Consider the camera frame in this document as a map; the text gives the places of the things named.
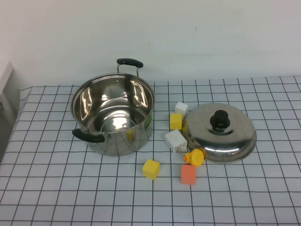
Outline steel lid with black knob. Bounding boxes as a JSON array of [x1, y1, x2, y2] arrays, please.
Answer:
[[182, 103, 257, 163]]

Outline yellow foam cube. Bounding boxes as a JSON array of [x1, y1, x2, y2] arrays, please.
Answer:
[[142, 159, 161, 181], [169, 113, 183, 130]]

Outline small white foam cube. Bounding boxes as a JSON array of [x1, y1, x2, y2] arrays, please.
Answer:
[[174, 101, 189, 117]]

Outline white power adapter plug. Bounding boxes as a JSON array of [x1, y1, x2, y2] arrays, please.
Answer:
[[164, 129, 188, 154]]

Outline yellow rubber duck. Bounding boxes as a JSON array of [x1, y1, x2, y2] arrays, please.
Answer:
[[183, 148, 206, 167]]

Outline orange foam block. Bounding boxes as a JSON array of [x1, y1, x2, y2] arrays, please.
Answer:
[[180, 164, 197, 185]]

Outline white black grid tablecloth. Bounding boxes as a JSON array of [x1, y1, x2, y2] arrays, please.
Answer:
[[0, 75, 301, 226]]

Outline white side cabinet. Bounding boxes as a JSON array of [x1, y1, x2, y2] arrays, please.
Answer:
[[0, 60, 21, 163]]

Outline stainless steel pot black handles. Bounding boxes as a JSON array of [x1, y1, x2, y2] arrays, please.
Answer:
[[70, 58, 156, 157]]

